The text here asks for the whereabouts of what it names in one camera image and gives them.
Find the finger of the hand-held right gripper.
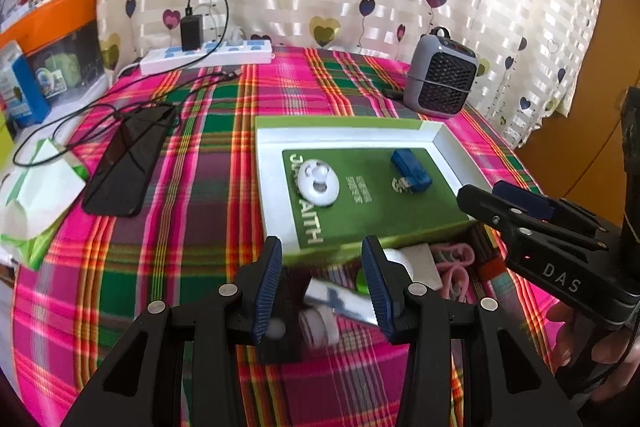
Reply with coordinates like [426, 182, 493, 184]
[492, 181, 615, 239]
[457, 185, 609, 259]

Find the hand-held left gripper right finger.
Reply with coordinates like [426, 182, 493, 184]
[361, 234, 583, 427]

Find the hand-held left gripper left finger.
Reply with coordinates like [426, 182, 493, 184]
[60, 235, 284, 427]

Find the white and green spool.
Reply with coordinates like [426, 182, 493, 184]
[355, 248, 416, 298]

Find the silver rectangular device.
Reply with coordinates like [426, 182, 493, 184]
[305, 277, 381, 328]

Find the white power adapter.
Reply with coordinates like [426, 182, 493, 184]
[402, 243, 445, 292]

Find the small bottle with red cap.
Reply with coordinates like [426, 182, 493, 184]
[470, 224, 507, 282]

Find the white tape roll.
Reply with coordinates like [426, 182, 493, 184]
[298, 309, 338, 350]

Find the black rectangular device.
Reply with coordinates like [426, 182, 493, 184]
[257, 267, 311, 365]

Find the green and white box lid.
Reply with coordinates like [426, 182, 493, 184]
[255, 116, 488, 268]

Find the white panda-face round gadget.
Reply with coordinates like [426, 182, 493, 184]
[304, 159, 341, 208]

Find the person's right hand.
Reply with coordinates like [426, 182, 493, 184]
[547, 302, 640, 403]

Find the blue translucent USB card reader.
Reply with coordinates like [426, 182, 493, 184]
[390, 148, 433, 194]

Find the wooden cabinet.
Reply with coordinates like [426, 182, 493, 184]
[515, 0, 640, 218]

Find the grey portable heater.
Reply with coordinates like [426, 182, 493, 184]
[403, 27, 479, 118]

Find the black smartphone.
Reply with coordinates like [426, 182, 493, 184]
[81, 103, 178, 218]

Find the white power strip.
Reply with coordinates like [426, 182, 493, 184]
[140, 39, 275, 75]

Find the white and green tissue packet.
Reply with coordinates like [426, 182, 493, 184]
[0, 139, 91, 270]

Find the black charger plug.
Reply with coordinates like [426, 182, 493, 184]
[180, 14, 203, 52]

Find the lime green box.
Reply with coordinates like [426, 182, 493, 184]
[0, 104, 15, 170]

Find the blue and white carton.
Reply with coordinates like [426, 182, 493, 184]
[0, 39, 51, 130]

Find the orange-lidded storage box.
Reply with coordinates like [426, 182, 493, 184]
[0, 0, 108, 108]

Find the black cable with connector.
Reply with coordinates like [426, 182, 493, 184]
[107, 68, 243, 132]

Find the black charger cable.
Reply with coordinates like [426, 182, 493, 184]
[12, 0, 231, 168]

